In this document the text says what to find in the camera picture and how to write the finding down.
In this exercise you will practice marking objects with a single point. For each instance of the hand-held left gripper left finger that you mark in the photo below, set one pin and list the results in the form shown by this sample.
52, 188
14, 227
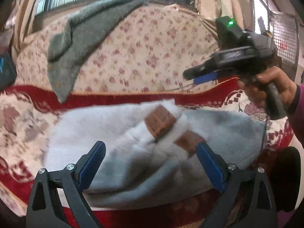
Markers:
91, 166

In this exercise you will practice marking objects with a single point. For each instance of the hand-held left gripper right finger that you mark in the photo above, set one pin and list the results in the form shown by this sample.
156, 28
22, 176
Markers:
210, 166

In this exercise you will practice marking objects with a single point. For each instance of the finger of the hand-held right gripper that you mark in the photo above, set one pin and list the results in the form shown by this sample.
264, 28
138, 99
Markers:
205, 78
197, 72

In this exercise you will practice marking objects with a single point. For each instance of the light grey pants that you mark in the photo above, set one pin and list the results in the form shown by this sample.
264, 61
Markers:
118, 135

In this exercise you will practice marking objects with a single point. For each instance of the person's right forearm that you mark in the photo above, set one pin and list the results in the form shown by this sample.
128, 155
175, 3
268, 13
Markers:
298, 118

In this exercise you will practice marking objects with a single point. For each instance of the person's right hand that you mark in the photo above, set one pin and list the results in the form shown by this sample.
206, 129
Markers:
285, 85

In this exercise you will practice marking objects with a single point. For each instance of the cream rose print quilt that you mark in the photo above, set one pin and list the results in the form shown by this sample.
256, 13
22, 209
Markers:
142, 52

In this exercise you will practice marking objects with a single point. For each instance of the beige curtain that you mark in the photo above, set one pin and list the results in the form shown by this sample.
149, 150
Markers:
220, 0
26, 11

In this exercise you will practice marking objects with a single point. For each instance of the red floral plush blanket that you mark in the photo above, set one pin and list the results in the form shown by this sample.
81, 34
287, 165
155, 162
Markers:
23, 128

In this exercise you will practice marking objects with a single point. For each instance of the grey-green towel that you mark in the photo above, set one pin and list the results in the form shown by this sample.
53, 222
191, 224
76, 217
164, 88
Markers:
71, 59

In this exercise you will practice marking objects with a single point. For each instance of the dark blue bag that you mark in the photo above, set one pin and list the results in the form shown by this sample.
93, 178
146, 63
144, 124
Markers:
6, 71

